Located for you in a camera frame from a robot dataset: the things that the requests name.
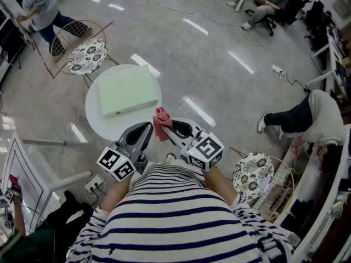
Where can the black office chair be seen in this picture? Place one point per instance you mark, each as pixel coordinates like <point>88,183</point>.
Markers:
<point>270,22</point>

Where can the person's striped shirt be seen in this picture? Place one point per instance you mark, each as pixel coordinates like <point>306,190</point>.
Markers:
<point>175,223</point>

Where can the pink cloth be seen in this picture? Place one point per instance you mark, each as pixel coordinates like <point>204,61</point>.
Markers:
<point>161,116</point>

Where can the white equipment bench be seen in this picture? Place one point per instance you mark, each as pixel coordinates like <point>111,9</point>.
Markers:
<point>11,42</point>

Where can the person's right forearm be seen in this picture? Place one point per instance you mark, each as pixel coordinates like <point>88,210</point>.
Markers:
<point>219,186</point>

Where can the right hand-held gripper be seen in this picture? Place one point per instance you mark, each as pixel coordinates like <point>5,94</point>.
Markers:
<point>205,152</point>

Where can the white table with black lines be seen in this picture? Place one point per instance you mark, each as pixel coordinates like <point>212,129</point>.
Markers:
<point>24,171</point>

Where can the person's white shoe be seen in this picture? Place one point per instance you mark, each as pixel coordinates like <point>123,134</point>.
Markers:
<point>170,157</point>

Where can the white power strip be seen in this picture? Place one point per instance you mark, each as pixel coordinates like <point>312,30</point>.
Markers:
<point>278,70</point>
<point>93,183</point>

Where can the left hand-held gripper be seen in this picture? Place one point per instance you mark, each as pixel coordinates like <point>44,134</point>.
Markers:
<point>116,162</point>

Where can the white frame desk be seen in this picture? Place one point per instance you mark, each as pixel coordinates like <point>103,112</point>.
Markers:
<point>333,53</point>

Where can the person's left forearm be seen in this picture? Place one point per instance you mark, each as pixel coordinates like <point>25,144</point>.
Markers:
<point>116,193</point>

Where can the white frame shelf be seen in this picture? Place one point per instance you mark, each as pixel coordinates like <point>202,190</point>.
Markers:
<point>323,201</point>

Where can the round white side table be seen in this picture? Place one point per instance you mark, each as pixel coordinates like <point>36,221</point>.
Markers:
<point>93,114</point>

